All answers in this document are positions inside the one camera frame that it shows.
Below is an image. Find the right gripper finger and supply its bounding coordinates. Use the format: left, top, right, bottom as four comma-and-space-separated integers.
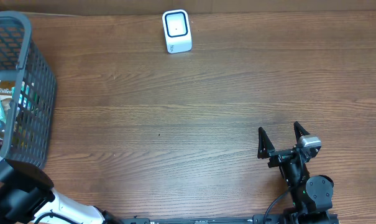
293, 121, 310, 143
257, 127, 275, 159

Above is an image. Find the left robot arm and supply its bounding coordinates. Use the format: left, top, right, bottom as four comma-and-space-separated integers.
0, 156, 121, 224

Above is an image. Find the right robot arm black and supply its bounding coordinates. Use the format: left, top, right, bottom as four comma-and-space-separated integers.
253, 121, 339, 224

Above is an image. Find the white barcode scanner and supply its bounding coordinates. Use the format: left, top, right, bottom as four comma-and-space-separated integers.
162, 9, 193, 54

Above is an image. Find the grey plastic shopping basket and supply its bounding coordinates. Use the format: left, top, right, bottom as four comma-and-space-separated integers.
0, 11, 57, 168

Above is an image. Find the brown snack packet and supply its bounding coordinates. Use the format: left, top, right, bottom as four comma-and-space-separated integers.
0, 81, 15, 102

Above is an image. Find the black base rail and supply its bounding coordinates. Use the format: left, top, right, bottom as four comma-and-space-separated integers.
119, 213, 341, 224

